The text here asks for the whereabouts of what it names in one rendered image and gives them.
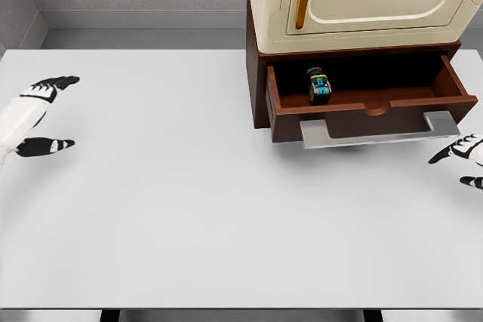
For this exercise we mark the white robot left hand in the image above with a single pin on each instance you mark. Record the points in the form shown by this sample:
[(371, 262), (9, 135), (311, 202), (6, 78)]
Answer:
[(26, 111)]

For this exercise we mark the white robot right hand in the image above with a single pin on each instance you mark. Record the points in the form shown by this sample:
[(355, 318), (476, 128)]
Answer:
[(468, 146)]

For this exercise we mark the brown wooden cabinet base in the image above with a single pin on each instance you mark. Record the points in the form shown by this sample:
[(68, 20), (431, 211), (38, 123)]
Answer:
[(256, 84)]

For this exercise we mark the black switch with blue markings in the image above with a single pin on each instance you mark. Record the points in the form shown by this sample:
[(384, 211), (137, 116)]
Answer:
[(320, 87)]

